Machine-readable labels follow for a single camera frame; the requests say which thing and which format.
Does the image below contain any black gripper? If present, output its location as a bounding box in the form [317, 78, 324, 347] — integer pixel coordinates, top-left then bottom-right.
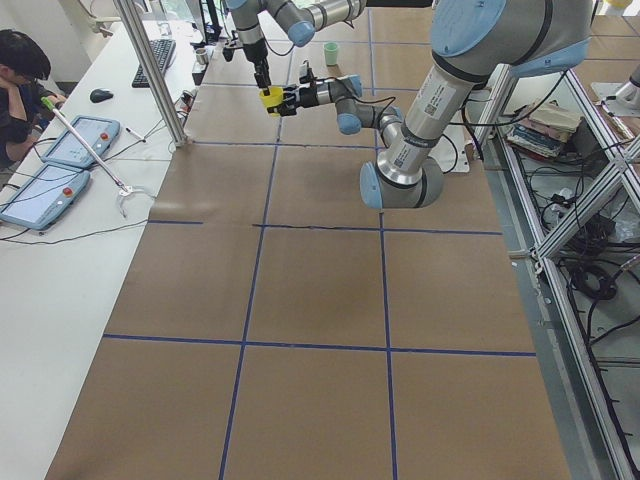
[222, 39, 271, 96]
[277, 60, 318, 117]

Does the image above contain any yellow cup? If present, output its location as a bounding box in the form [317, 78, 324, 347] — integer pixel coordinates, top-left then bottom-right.
[259, 85, 284, 117]

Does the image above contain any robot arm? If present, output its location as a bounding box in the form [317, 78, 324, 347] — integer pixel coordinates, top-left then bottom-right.
[223, 0, 367, 95]
[267, 1, 591, 209]

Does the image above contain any light green cup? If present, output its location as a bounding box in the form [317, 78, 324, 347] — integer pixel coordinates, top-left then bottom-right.
[323, 42, 339, 67]

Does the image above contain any metal cup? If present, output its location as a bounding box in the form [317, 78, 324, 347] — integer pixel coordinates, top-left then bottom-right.
[194, 47, 209, 65]

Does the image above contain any stack of books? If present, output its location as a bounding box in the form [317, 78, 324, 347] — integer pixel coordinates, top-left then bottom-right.
[506, 101, 583, 158]

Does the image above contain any black keyboard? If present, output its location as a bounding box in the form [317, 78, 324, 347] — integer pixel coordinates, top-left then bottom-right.
[131, 37, 177, 90]

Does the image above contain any black marker pen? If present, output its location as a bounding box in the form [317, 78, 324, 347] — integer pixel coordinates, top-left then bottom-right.
[125, 127, 146, 143]

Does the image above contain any black computer mouse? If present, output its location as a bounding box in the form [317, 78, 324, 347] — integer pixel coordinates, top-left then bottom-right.
[89, 88, 114, 104]

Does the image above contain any blue teach pendant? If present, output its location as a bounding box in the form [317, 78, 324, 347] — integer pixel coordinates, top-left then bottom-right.
[1, 163, 90, 231]
[40, 115, 122, 169]

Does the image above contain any reacher grabber stick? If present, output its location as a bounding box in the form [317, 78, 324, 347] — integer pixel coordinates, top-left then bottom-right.
[41, 97, 156, 218]

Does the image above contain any brown paper table cover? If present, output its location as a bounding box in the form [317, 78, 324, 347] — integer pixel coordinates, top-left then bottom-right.
[43, 7, 574, 480]

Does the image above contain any seated person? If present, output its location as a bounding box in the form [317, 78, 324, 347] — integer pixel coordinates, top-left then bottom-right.
[1, 29, 66, 169]

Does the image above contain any white desk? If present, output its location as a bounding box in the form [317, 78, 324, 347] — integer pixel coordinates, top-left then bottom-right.
[1, 30, 175, 479]

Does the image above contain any grey aluminium frame post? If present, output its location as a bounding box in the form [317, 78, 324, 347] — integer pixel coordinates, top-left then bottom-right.
[114, 0, 187, 148]

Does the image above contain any aluminium frame rail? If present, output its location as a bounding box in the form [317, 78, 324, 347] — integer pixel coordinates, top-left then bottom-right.
[468, 61, 639, 479]

